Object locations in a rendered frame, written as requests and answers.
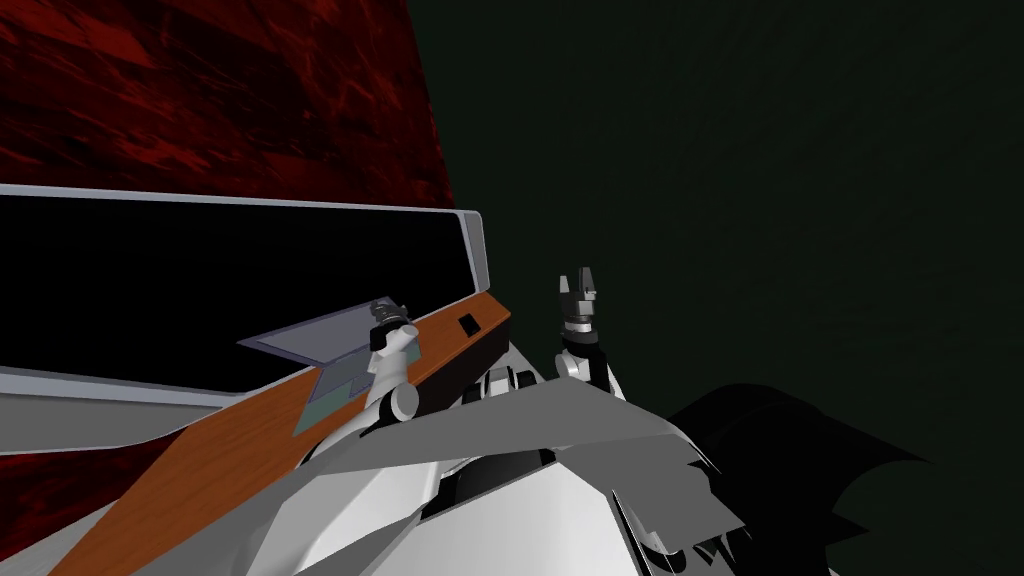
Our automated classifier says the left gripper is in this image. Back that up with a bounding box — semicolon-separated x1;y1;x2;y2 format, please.
368;300;411;331

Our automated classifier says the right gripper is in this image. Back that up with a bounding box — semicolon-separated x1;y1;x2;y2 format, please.
558;267;600;334

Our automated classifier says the grey open laptop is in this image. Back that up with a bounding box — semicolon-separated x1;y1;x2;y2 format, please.
236;296;423;438

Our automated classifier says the black silver-framed television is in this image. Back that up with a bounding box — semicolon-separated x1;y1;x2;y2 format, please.
0;183;491;457

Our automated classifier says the brown wooden table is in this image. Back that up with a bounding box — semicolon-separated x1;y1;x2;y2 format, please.
46;289;514;576

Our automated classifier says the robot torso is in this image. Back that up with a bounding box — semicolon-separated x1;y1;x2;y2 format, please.
156;366;750;576

